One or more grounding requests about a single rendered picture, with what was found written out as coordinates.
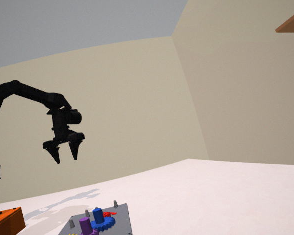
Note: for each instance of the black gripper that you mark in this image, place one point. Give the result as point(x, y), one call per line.
point(62, 136)

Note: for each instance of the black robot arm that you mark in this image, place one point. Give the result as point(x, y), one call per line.
point(52, 101)

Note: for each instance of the blue gear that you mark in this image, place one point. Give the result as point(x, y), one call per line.
point(100, 222)

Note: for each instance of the purple gear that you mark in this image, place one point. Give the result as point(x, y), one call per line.
point(86, 227)

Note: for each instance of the red gear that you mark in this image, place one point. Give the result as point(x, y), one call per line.
point(107, 214)

